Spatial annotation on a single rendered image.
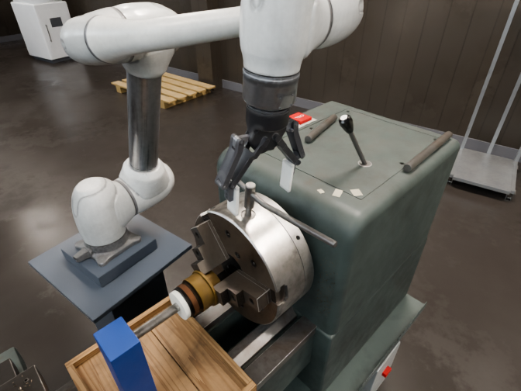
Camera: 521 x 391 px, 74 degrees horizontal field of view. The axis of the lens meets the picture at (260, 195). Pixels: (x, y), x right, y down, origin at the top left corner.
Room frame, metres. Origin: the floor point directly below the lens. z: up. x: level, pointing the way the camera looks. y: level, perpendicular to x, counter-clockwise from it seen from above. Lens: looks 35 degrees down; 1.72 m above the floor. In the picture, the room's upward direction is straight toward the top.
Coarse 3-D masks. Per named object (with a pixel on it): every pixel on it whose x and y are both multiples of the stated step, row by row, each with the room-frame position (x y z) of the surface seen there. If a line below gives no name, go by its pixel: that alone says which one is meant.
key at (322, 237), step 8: (240, 184) 0.63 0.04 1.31; (256, 200) 0.58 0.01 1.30; (264, 208) 0.56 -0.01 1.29; (272, 208) 0.54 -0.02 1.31; (280, 216) 0.52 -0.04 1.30; (288, 216) 0.51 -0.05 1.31; (296, 224) 0.49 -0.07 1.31; (304, 224) 0.48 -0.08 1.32; (312, 232) 0.45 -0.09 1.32; (328, 240) 0.43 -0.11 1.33
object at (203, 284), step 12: (192, 276) 0.54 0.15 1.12; (204, 276) 0.53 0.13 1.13; (216, 276) 0.54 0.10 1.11; (180, 288) 0.50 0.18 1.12; (192, 288) 0.51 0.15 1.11; (204, 288) 0.51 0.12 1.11; (192, 300) 0.48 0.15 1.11; (204, 300) 0.49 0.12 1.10; (216, 300) 0.50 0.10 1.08; (192, 312) 0.47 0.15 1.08
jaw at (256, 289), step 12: (228, 276) 0.55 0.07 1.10; (240, 276) 0.54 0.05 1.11; (216, 288) 0.51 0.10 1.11; (228, 288) 0.51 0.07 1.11; (240, 288) 0.51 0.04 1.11; (252, 288) 0.50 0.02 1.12; (264, 288) 0.50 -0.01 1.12; (228, 300) 0.50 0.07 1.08; (240, 300) 0.49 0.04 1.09; (252, 300) 0.49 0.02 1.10; (264, 300) 0.48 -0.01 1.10; (276, 300) 0.49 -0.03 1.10
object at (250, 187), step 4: (248, 184) 0.61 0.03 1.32; (252, 184) 0.61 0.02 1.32; (248, 188) 0.60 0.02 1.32; (252, 188) 0.60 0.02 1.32; (248, 192) 0.60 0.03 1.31; (252, 192) 0.60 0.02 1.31; (244, 196) 0.61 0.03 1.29; (248, 196) 0.60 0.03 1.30; (244, 200) 0.60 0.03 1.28; (248, 200) 0.60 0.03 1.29; (252, 200) 0.60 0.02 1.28; (244, 204) 0.60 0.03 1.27; (248, 204) 0.60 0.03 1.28; (252, 204) 0.60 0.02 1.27; (248, 208) 0.60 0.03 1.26; (252, 208) 0.60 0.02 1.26; (248, 212) 0.60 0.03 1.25; (248, 216) 0.61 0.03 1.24
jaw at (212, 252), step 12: (204, 216) 0.66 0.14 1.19; (192, 228) 0.63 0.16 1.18; (204, 228) 0.62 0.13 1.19; (204, 240) 0.60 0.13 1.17; (216, 240) 0.61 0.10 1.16; (204, 252) 0.58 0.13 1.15; (216, 252) 0.59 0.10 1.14; (192, 264) 0.57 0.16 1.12; (204, 264) 0.56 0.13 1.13; (216, 264) 0.57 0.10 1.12
